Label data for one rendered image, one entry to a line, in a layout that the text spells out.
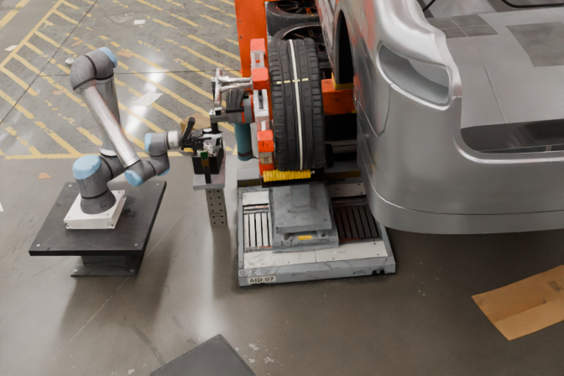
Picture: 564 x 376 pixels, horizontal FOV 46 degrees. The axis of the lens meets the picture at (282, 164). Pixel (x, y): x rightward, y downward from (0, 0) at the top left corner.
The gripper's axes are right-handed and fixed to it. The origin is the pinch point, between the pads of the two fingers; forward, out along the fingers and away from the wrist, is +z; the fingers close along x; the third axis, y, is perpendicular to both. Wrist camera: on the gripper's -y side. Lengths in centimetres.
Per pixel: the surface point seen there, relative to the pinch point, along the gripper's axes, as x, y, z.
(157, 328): 47, 83, -40
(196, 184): -11.5, 38.0, -16.7
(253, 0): -60, -43, 21
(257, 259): 11, 75, 12
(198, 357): 95, 49, -13
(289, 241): 8, 66, 30
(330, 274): 23, 78, 50
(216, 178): -15.4, 38.0, -6.5
